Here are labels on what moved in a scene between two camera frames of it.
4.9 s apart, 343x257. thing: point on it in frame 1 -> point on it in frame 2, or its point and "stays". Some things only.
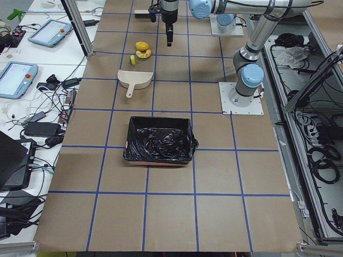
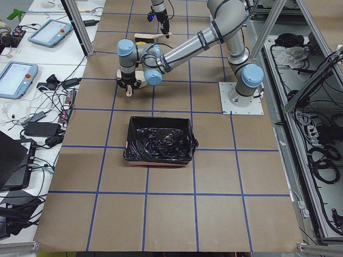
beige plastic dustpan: x=133 y=80 stays
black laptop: x=16 y=160 stays
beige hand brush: x=141 y=14 -> x=144 y=39
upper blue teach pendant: x=49 y=32 stays
